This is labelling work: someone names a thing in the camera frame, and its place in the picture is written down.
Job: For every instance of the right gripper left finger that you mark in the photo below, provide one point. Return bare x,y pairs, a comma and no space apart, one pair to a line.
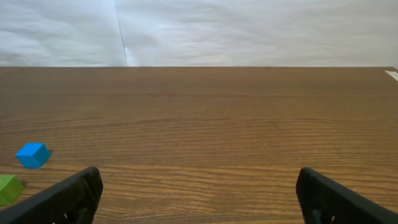
62,199

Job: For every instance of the green cube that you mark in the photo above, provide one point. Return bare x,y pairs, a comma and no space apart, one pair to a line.
9,189

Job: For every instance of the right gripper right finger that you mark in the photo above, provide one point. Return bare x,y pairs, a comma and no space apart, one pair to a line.
329,202

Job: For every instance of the blue cube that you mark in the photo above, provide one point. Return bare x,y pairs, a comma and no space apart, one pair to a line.
32,155

